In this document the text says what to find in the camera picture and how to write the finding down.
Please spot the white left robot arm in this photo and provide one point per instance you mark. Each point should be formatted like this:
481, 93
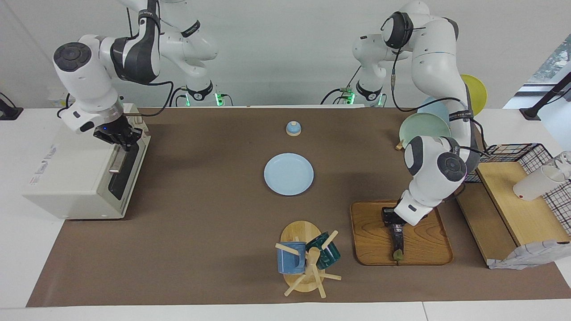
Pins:
435, 71

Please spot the black clamp stand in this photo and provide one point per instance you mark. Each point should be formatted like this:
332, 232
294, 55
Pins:
531, 113

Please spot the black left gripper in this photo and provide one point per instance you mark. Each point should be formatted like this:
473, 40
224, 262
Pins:
390, 217

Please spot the dark green mug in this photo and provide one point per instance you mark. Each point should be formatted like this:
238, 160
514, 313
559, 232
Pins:
330, 256

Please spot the black desk device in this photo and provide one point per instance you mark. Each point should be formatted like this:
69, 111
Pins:
9, 113

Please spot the wooden stepped shelf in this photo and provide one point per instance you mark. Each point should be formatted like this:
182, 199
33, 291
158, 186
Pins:
504, 191

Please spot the wooden mug tree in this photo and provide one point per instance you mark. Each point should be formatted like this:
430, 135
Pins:
301, 232

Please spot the clear glass cup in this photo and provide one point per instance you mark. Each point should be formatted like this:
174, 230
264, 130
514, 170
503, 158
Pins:
565, 161

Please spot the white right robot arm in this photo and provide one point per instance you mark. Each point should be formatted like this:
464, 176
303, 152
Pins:
84, 76

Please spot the white cup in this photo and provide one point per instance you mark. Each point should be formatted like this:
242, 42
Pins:
533, 187

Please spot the cream toaster oven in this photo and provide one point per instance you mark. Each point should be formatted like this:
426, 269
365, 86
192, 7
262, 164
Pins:
71, 178

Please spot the brown table mat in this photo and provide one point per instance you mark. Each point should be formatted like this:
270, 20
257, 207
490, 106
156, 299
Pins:
223, 200

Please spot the light blue racked plate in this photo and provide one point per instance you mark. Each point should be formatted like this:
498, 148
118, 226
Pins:
435, 107

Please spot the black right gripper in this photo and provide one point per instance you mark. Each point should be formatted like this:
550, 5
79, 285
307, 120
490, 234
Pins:
118, 133

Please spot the small blue domed bell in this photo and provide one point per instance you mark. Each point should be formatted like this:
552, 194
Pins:
293, 129

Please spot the wooden plate rack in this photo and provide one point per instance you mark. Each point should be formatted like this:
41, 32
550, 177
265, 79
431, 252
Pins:
399, 145

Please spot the white power strip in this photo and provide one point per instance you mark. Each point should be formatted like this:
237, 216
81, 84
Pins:
55, 97

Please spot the wooden serving tray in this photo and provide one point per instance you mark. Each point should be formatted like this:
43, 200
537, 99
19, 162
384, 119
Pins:
370, 236

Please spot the window with grey frame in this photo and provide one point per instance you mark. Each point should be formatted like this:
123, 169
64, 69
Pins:
555, 58

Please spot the pale green plate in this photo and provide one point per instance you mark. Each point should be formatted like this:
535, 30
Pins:
421, 125

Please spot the yellow plate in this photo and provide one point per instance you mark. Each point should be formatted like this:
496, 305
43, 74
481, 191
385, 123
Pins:
477, 91

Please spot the dark purple eggplant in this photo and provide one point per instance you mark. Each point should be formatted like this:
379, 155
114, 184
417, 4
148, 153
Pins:
397, 246

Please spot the blue mug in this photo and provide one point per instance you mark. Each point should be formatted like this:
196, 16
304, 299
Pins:
290, 261

